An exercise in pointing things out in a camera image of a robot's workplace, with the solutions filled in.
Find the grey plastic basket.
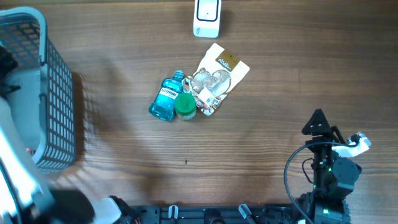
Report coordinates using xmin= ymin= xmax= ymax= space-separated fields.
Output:
xmin=1 ymin=7 xmax=76 ymax=173

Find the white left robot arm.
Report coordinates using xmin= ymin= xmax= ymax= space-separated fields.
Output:
xmin=1 ymin=98 xmax=139 ymax=223

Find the white brown snack pouch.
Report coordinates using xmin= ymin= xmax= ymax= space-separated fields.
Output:
xmin=182 ymin=43 xmax=250 ymax=116

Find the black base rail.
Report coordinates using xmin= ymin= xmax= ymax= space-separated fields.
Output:
xmin=124 ymin=203 xmax=352 ymax=224

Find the blue mouthwash bottle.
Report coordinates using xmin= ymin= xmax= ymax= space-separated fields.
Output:
xmin=149 ymin=70 xmax=185 ymax=121

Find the green lid jar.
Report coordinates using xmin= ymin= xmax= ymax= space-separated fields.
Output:
xmin=175 ymin=93 xmax=197 ymax=120

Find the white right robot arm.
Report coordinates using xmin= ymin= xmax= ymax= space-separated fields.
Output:
xmin=292 ymin=109 xmax=371 ymax=223

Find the white barcode scanner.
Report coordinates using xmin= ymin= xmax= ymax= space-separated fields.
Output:
xmin=193 ymin=0 xmax=222 ymax=39

